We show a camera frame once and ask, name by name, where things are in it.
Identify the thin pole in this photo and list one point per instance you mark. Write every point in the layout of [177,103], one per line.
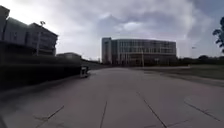
[142,60]

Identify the glass-fronted office building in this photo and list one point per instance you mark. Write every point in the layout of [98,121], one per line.
[140,50]

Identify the grey concrete pavement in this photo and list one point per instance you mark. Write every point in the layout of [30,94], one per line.
[116,100]

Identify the low flat building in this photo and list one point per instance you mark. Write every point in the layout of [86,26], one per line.
[69,55]

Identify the large dark building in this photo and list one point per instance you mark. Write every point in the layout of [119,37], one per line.
[46,38]

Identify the dark hedge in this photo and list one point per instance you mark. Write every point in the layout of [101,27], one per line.
[36,70]

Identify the distant row of trees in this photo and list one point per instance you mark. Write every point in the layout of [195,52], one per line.
[200,61]

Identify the grass strip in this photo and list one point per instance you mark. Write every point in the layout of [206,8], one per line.
[203,71]

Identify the tall tree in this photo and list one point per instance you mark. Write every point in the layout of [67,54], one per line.
[220,35]

